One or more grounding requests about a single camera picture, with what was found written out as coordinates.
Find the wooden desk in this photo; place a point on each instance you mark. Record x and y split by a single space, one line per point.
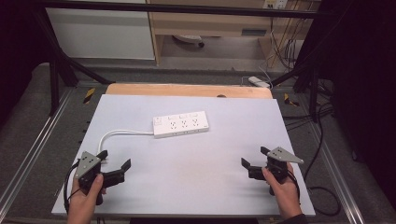
211 23

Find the person's right hand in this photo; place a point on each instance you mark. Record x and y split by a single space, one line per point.
286 196

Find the pale grey board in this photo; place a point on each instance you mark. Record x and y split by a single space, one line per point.
193 174

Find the white cabinet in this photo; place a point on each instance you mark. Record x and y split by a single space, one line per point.
99 34

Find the wooden table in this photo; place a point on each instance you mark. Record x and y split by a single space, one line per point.
186 90

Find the person's dark sleeve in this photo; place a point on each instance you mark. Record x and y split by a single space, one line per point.
294 219

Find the person's left hand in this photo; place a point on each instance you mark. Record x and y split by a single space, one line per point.
81 203

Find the aluminium rail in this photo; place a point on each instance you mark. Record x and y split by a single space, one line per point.
34 146
336 174

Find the white chair base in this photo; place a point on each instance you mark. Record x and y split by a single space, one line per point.
190 39

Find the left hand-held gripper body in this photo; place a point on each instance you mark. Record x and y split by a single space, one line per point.
87 165

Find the black metal frame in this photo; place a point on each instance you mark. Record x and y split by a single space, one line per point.
186 8

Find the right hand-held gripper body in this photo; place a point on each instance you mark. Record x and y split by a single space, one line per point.
281 155

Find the wall socket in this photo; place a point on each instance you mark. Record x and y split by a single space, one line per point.
275 3

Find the small white power strip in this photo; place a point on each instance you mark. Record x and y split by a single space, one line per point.
258 81

